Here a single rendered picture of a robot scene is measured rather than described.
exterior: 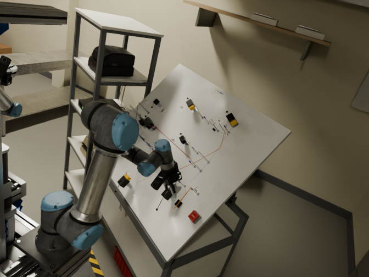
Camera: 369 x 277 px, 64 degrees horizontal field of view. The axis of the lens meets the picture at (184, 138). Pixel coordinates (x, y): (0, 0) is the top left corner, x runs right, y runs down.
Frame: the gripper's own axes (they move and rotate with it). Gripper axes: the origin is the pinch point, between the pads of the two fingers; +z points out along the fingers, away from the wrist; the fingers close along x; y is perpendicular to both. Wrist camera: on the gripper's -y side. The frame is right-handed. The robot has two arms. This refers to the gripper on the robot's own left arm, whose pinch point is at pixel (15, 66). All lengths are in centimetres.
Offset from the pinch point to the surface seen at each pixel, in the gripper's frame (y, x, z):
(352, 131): -3, 327, 172
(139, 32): -34, 54, 60
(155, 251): 59, 113, -45
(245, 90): 15, 197, 236
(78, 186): 129, 41, 70
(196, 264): 69, 143, -36
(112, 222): 99, 84, 7
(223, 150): 1, 132, -7
